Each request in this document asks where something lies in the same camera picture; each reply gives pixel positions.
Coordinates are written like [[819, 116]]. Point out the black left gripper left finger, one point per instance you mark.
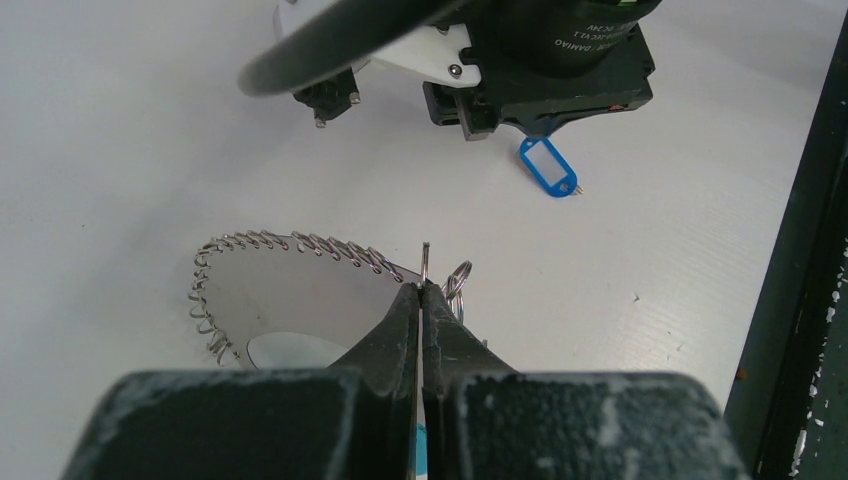
[[355, 419]]

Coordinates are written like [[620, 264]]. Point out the blue key tag with key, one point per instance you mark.
[[549, 167]]

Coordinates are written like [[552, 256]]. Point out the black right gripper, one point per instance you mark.
[[545, 64]]

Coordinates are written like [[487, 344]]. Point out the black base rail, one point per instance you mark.
[[787, 409]]

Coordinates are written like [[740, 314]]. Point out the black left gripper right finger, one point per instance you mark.
[[486, 420]]

